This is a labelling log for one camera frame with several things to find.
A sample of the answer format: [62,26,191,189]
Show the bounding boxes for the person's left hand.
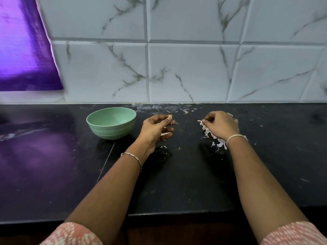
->
[136,114,177,153]

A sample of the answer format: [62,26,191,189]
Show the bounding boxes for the person's right hand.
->
[199,111,241,145]

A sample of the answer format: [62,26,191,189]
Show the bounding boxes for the mint green bowl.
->
[86,107,138,141]

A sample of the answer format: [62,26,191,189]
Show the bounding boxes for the person's right forearm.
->
[226,137,310,242]

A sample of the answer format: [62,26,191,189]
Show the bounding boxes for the person's left forearm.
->
[64,148,149,235]

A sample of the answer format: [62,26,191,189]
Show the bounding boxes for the pile of white garlic peels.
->
[197,120,229,151]

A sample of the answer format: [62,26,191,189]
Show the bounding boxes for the pink patterned right sleeve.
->
[260,221,327,245]

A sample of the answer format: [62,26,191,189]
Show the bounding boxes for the pink patterned sleeve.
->
[39,222,104,245]
[260,221,327,245]

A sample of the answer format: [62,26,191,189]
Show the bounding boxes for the pink patterned left sleeve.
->
[39,222,104,245]

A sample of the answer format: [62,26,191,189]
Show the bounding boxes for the purple cloth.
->
[0,0,64,92]

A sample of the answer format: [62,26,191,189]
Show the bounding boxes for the silver right wrist bracelet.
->
[225,133,249,148]

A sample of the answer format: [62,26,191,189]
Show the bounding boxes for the silver wrist bracelet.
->
[225,133,249,148]
[120,152,143,171]

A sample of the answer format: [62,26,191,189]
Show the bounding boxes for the silver left wrist bracelet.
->
[120,152,143,171]

